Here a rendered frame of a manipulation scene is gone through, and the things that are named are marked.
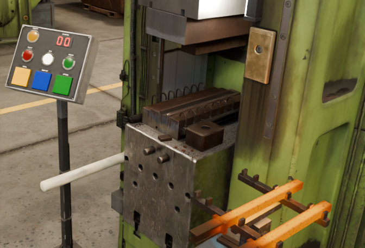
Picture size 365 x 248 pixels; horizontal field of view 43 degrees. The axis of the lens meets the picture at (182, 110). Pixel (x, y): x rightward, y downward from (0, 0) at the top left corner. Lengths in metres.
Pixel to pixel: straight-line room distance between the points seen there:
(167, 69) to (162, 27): 0.32
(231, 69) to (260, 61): 0.56
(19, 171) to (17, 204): 0.41
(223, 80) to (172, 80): 0.27
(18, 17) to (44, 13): 0.60
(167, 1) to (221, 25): 0.22
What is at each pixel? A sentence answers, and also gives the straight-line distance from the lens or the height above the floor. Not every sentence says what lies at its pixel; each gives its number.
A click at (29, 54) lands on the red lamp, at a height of 1.09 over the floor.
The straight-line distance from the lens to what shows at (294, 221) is 1.27.
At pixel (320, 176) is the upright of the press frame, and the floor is 0.75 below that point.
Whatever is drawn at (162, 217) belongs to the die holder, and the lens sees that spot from 1.79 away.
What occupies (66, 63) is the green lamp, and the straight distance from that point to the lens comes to 1.94.
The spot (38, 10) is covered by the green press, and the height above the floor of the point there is 0.36.
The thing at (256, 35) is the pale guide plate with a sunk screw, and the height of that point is 1.33.
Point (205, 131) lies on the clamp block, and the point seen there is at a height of 0.98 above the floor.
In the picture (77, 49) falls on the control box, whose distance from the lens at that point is 1.94.
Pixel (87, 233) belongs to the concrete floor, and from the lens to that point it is 2.72.
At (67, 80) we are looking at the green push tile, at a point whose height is 1.03.
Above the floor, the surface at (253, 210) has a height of 0.94.
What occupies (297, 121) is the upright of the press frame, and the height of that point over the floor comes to 1.09.
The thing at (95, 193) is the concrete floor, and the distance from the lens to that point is 3.06.
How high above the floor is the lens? 1.65
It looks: 22 degrees down
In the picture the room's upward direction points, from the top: 4 degrees clockwise
